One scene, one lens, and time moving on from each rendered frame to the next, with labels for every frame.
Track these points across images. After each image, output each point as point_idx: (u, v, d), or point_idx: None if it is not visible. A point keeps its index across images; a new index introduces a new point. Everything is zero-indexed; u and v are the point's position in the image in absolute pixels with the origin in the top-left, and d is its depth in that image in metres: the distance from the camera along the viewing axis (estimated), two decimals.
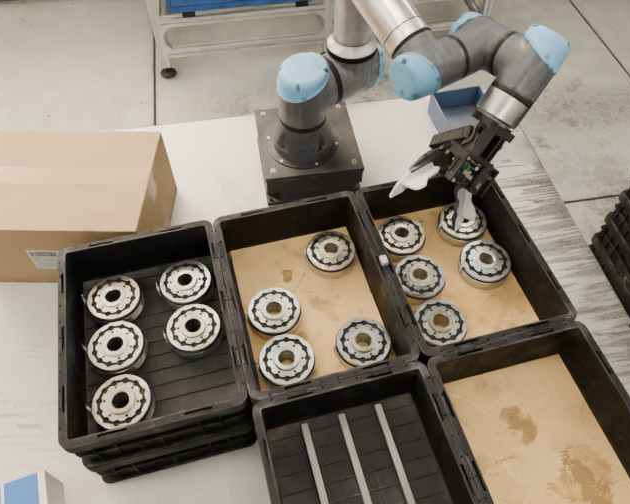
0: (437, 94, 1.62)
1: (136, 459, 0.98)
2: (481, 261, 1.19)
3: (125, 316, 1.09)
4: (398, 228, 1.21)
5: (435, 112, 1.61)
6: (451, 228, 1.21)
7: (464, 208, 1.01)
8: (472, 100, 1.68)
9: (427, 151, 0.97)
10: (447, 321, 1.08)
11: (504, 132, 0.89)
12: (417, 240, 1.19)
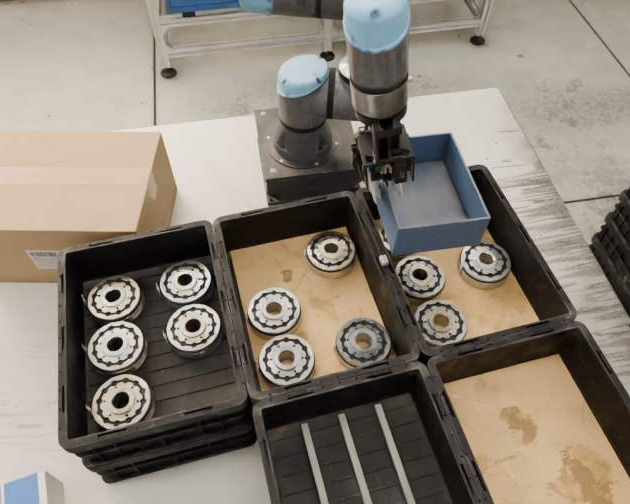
0: None
1: (136, 459, 0.98)
2: (481, 261, 1.19)
3: (125, 316, 1.09)
4: None
5: None
6: None
7: (394, 180, 0.89)
8: (440, 154, 1.03)
9: (351, 158, 0.87)
10: (447, 321, 1.08)
11: (386, 132, 0.73)
12: None
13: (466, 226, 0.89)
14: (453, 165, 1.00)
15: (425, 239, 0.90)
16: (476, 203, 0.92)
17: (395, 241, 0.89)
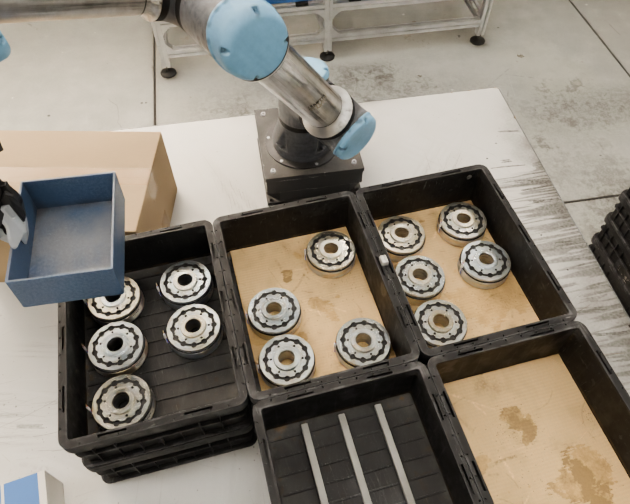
0: (34, 184, 0.92)
1: (136, 459, 0.98)
2: (481, 261, 1.19)
3: (125, 316, 1.09)
4: (398, 228, 1.21)
5: None
6: (451, 228, 1.21)
7: (13, 228, 0.83)
8: None
9: None
10: (447, 321, 1.08)
11: None
12: (417, 240, 1.19)
13: (89, 277, 0.83)
14: (117, 206, 0.94)
15: (49, 291, 0.84)
16: (113, 250, 0.86)
17: (13, 294, 0.83)
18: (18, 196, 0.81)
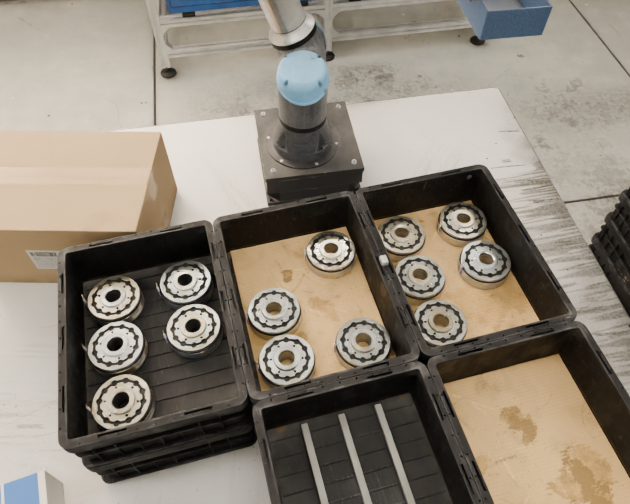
0: None
1: (136, 459, 0.98)
2: (481, 261, 1.19)
3: (125, 316, 1.09)
4: (398, 228, 1.21)
5: None
6: (451, 228, 1.21)
7: None
8: None
9: None
10: (447, 321, 1.08)
11: None
12: (417, 240, 1.19)
13: (535, 13, 1.24)
14: None
15: (505, 24, 1.25)
16: (540, 2, 1.27)
17: (484, 24, 1.24)
18: None
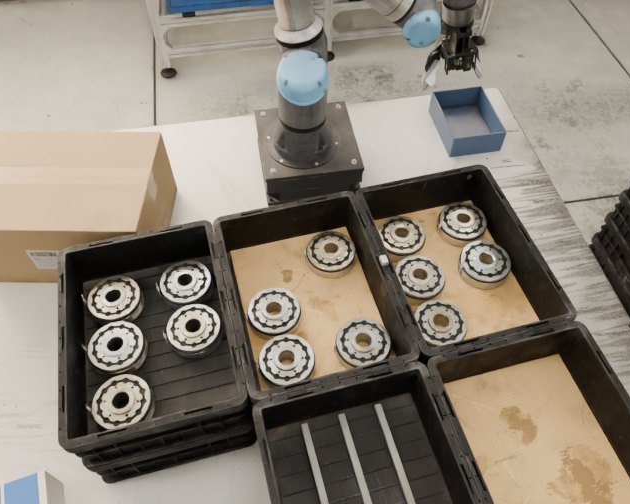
0: (438, 93, 1.63)
1: (136, 459, 0.98)
2: (481, 261, 1.19)
3: (125, 316, 1.09)
4: (398, 228, 1.21)
5: (435, 111, 1.61)
6: (451, 228, 1.21)
7: (476, 67, 1.43)
8: (474, 100, 1.67)
9: (429, 53, 1.40)
10: (447, 321, 1.08)
11: (463, 34, 1.28)
12: (417, 240, 1.19)
13: (493, 137, 1.53)
14: (483, 106, 1.64)
15: (469, 146, 1.54)
16: (498, 125, 1.56)
17: (452, 147, 1.53)
18: (475, 45, 1.40)
